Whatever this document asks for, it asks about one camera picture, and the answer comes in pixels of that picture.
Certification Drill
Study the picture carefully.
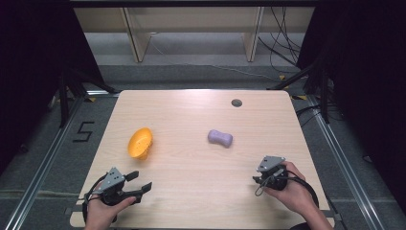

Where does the purple soap bar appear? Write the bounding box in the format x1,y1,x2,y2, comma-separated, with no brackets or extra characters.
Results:
207,128,234,149

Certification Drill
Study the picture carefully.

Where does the bundle of black cables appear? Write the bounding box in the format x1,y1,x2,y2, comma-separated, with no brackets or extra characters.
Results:
258,6,304,75

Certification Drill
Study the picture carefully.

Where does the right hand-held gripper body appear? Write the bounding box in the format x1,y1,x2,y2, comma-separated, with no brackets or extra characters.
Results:
253,155,289,192

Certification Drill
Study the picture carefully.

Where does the person's right hand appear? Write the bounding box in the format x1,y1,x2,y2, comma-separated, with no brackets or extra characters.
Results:
263,160,318,218

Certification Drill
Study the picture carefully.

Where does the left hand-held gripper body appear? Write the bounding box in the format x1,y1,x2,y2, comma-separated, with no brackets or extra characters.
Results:
92,167,142,206

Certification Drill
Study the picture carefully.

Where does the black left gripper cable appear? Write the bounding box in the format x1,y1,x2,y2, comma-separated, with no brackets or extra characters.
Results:
81,173,108,224

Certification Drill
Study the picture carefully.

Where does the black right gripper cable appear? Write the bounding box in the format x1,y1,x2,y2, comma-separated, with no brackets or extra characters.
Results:
286,170,321,209

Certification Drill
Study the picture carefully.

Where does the grey cable loop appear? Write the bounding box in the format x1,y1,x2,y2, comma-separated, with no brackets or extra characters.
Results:
254,168,284,197

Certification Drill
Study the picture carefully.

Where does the orange perforated soap dish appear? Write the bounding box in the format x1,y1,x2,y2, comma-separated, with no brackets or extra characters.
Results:
127,126,154,161

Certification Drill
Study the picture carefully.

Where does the black tape floor mark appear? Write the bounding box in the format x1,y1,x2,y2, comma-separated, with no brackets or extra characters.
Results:
72,121,96,144

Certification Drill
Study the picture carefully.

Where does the dark curtain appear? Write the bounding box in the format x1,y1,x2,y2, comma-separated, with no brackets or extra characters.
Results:
296,0,406,209
0,0,107,175

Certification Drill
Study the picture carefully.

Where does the aluminium floor rail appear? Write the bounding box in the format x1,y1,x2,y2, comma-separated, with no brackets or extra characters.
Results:
3,95,84,230
305,95,382,230

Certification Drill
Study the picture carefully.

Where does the beige wooden furniture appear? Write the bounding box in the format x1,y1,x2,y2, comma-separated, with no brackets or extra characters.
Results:
73,6,316,63

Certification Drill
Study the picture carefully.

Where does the black tripod stand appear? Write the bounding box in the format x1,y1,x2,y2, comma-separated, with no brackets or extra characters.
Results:
57,67,120,129
267,52,333,125

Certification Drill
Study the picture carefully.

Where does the person's left hand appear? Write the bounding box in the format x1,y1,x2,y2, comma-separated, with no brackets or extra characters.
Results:
83,195,137,230

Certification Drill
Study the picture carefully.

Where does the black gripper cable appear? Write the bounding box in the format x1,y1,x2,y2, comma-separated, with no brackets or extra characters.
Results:
81,173,108,224
286,170,321,209

